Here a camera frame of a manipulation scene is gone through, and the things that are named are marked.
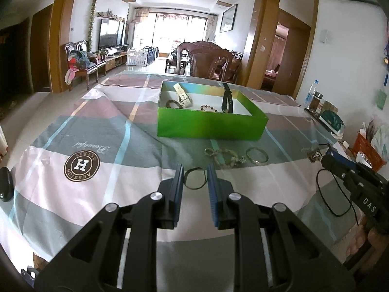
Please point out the glass jar with lid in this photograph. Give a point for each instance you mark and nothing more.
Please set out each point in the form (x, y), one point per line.
(316, 104)

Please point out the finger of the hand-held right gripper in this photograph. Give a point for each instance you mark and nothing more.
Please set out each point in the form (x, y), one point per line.
(334, 165)
(339, 155)

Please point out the carved wooden dining chair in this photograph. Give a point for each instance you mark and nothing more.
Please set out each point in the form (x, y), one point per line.
(209, 60)

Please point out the flat screen television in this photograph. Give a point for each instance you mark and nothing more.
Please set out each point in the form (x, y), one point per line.
(109, 35)

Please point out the pile of clothes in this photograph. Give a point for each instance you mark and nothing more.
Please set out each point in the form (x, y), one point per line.
(76, 62)

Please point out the green ivy garland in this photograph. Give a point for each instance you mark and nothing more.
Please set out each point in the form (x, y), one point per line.
(92, 18)

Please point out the wooden armchair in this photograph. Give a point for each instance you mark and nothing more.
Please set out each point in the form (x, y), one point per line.
(95, 70)

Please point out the silver bangle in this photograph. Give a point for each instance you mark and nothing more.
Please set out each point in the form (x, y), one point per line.
(257, 163)

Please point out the white baby play fence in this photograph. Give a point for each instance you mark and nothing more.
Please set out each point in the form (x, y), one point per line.
(139, 57)

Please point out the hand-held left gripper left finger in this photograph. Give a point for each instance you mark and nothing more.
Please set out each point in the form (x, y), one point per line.
(177, 185)

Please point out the green wall card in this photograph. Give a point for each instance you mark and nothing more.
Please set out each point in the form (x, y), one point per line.
(381, 99)

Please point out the pale plastic bag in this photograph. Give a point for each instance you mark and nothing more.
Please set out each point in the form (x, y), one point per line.
(380, 137)

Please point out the person's right hand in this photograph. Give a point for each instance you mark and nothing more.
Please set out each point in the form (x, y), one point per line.
(376, 240)

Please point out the orange plastic basket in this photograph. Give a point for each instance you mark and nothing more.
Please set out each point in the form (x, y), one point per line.
(364, 146)

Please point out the clear plastic water bottle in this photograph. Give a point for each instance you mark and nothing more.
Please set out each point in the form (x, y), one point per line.
(312, 91)

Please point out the black oval object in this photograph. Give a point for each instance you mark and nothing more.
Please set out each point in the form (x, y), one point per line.
(6, 185)

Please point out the green cardboard box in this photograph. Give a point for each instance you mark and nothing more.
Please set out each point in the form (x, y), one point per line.
(209, 126)

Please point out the black watch band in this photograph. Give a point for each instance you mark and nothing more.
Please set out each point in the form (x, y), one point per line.
(227, 97)

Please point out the wooden television cabinet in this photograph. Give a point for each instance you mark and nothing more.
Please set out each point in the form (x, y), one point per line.
(114, 62)

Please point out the small brown cardboard box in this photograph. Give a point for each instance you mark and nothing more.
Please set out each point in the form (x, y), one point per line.
(329, 105)

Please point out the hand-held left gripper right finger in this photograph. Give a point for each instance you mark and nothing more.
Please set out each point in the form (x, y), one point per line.
(212, 188)

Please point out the framed wall picture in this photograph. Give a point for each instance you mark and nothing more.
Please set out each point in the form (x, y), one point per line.
(228, 18)

